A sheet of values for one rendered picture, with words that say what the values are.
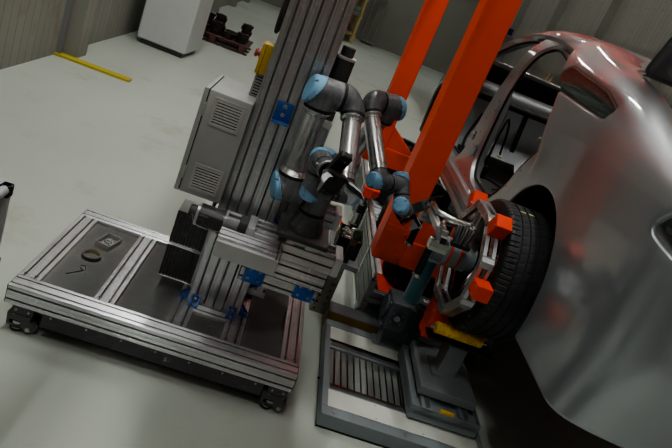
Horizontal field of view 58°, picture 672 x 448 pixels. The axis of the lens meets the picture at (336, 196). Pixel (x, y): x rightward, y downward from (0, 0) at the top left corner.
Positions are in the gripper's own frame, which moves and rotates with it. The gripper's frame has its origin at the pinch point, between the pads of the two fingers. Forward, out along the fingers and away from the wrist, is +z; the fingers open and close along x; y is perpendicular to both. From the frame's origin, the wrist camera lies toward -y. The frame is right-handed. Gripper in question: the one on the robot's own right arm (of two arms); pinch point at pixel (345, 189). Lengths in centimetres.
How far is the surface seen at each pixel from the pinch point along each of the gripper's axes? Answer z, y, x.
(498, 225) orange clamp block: -40, -1, -89
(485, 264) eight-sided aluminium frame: -36, 16, -92
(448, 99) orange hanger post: -108, -34, -74
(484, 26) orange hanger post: -108, -72, -70
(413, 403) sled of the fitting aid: -38, 96, -106
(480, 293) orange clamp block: -27, 26, -91
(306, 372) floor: -68, 116, -64
